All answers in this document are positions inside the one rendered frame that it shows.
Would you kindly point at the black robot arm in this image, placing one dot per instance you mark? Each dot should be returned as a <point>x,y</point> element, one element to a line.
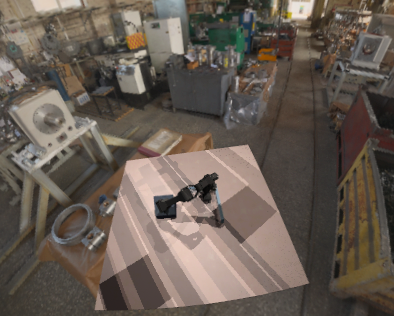
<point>184,195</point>

